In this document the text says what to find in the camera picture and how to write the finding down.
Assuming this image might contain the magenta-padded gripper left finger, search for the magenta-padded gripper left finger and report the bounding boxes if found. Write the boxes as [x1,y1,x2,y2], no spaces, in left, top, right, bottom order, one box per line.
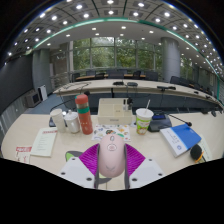
[58,143,101,190]

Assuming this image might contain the white leaning board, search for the white leaning board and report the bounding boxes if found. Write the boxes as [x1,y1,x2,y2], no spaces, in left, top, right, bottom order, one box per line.
[37,84,49,102]

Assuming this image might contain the white paper cup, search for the white paper cup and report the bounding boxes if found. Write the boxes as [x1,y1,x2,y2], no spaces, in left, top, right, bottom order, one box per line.
[49,108,68,134]

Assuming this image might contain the red drink bottle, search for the red drink bottle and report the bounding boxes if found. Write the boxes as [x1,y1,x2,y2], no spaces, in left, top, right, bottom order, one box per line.
[74,93,94,136]

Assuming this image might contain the grey box appliance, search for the grey box appliance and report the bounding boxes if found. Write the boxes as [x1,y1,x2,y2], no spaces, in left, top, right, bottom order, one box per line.
[25,89,43,108]

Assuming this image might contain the white cardboard box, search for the white cardboard box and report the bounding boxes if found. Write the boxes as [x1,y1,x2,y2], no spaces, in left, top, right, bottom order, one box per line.
[97,97,134,126]

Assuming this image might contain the ceiling spot lights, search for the ceiling spot lights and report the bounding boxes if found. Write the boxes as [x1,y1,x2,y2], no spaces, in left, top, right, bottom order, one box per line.
[6,0,224,71]

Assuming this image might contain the row of dark chairs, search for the row of dark chairs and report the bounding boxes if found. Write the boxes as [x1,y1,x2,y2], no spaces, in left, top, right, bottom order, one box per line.
[71,68,214,96]

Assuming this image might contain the long curved conference table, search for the long curved conference table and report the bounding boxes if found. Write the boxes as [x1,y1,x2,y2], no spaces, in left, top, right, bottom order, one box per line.
[53,78,224,112]

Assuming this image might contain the white lidded mug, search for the white lidded mug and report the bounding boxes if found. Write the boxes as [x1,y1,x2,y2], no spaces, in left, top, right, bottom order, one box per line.
[63,109,81,134]

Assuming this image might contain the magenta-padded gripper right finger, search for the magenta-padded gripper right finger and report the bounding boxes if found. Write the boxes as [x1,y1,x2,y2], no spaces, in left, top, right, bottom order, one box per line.
[123,143,166,190]

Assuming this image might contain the black microphone with orange ring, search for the black microphone with orange ring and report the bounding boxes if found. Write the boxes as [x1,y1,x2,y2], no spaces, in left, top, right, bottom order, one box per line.
[189,143,205,164]

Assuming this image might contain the blue and white book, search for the blue and white book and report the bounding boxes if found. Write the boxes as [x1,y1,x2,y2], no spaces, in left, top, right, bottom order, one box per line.
[159,123,203,158]

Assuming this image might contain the colourful sticker sheet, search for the colourful sticker sheet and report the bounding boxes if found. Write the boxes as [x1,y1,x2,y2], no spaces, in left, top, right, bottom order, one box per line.
[91,124,132,143]

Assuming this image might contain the white printed document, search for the white printed document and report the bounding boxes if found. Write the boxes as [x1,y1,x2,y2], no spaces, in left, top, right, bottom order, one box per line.
[30,127,58,158]

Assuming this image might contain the brown wooden table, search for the brown wooden table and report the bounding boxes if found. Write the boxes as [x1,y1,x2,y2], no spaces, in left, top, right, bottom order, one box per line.
[74,73,148,82]

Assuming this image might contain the pink computer mouse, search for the pink computer mouse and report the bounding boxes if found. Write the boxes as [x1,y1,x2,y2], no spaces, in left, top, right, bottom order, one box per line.
[97,133,127,178]

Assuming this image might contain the green printed paper cup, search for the green printed paper cup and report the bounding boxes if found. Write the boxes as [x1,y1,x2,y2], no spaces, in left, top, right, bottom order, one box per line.
[135,99,155,136]

